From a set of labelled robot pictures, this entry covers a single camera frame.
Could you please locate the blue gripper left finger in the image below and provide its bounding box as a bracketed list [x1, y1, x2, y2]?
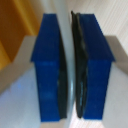
[29, 12, 70, 123]

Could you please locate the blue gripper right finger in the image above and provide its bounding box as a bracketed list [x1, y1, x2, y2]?
[69, 10, 116, 121]

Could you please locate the small white bowl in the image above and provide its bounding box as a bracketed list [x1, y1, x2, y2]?
[0, 0, 128, 128]

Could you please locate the yellow food piece in bowl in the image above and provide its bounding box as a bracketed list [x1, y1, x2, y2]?
[0, 0, 44, 73]

